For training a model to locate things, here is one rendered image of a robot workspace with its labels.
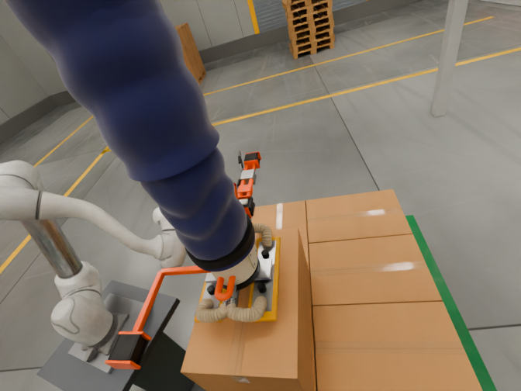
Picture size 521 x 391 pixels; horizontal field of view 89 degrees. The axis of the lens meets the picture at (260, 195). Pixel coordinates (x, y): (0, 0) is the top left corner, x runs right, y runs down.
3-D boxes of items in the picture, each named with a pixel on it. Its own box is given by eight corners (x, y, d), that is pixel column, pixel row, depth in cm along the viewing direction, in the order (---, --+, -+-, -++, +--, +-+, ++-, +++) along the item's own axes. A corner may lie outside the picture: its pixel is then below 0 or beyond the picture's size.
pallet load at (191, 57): (199, 86, 705) (168, 9, 596) (164, 95, 722) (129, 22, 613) (206, 73, 796) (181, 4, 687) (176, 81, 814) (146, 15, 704)
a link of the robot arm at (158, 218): (192, 203, 124) (192, 231, 121) (163, 207, 128) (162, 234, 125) (180, 198, 114) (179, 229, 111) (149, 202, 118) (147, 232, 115)
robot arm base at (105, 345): (76, 360, 122) (66, 356, 119) (104, 311, 137) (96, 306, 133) (104, 366, 116) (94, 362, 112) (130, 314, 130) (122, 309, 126)
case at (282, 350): (314, 409, 104) (298, 378, 79) (220, 401, 114) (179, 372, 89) (309, 274, 148) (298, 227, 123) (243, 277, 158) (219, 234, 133)
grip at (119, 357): (139, 369, 74) (129, 363, 71) (114, 368, 76) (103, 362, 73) (152, 337, 80) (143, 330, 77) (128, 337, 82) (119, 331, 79)
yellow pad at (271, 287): (277, 321, 85) (273, 314, 82) (247, 322, 87) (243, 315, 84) (281, 238, 110) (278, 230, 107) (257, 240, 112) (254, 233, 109)
